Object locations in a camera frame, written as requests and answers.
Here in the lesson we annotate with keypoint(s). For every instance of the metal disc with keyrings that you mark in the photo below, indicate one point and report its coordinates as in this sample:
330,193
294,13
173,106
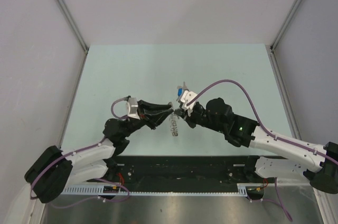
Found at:
173,118

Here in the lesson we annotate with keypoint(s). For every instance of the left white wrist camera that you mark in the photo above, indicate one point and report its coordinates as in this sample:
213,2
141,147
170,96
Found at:
132,108

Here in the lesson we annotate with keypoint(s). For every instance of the silver key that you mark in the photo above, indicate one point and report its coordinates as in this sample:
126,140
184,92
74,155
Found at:
183,87

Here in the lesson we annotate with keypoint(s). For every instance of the aluminium frame post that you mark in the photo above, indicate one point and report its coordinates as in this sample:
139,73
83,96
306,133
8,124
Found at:
282,30
72,24

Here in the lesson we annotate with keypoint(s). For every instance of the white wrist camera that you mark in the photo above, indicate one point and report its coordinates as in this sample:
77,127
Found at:
187,101
132,108

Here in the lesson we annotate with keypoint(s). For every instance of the white slotted cable duct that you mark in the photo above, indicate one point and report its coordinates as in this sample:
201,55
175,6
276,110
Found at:
112,190

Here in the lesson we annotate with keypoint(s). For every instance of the right aluminium frame post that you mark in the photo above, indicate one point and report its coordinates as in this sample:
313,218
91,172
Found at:
282,30

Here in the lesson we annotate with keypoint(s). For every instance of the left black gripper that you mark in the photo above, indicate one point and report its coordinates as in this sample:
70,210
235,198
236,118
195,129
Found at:
152,118

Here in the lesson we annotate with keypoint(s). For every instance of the upper blue key tag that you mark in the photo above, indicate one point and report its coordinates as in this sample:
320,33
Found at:
179,92

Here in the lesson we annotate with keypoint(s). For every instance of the left aluminium frame post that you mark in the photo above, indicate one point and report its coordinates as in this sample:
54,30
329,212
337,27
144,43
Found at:
72,24

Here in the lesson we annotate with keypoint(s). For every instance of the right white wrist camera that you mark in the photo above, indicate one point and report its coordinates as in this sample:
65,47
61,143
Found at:
187,101

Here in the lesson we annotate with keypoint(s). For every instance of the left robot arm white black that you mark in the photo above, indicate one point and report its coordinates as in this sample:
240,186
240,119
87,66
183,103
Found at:
55,169

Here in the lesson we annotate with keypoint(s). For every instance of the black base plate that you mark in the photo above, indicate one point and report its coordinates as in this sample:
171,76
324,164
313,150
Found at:
182,174

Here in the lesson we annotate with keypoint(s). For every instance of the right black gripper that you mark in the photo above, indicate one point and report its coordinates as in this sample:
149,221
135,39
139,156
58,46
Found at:
181,112

